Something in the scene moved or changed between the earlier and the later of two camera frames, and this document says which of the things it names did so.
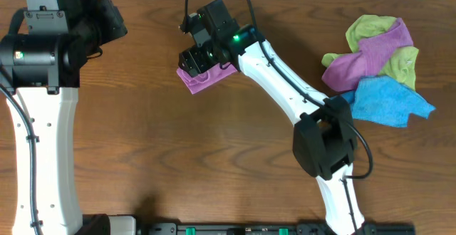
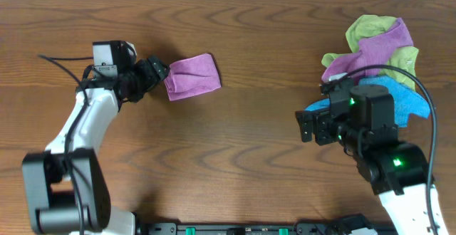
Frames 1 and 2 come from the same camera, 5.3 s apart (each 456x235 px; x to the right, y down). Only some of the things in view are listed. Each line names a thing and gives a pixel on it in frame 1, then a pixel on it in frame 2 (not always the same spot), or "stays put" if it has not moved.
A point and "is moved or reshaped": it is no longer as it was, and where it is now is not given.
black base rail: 271,228 stays put
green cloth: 402,67 stays put
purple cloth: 206,79 is moved or reshaped
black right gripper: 194,62 -> 317,127
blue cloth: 380,99 stays put
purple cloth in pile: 345,72 stays put
